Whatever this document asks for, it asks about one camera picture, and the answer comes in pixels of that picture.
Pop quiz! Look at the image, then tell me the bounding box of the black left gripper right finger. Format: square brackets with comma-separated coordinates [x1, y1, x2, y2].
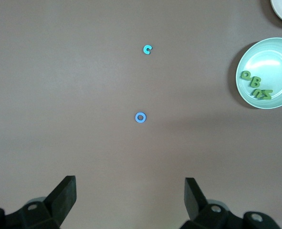
[180, 177, 281, 229]

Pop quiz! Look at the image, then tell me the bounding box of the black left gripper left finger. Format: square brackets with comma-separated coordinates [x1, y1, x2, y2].
[0, 175, 77, 229]

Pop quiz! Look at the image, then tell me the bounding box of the green foam letter U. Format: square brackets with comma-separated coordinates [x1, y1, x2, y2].
[251, 88, 263, 100]

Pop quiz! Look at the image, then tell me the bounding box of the green foam letter N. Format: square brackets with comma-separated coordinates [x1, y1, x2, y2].
[260, 88, 274, 100]

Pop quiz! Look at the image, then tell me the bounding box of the green foam letter B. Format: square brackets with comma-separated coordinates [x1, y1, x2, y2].
[248, 76, 261, 88]

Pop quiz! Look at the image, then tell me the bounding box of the green foam letter P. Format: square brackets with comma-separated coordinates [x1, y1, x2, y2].
[240, 70, 252, 81]

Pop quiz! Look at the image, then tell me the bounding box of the blue foam letter O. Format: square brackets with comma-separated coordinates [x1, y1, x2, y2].
[135, 112, 147, 124]

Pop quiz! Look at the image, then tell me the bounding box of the green plate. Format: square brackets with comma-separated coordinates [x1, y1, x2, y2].
[235, 37, 282, 110]

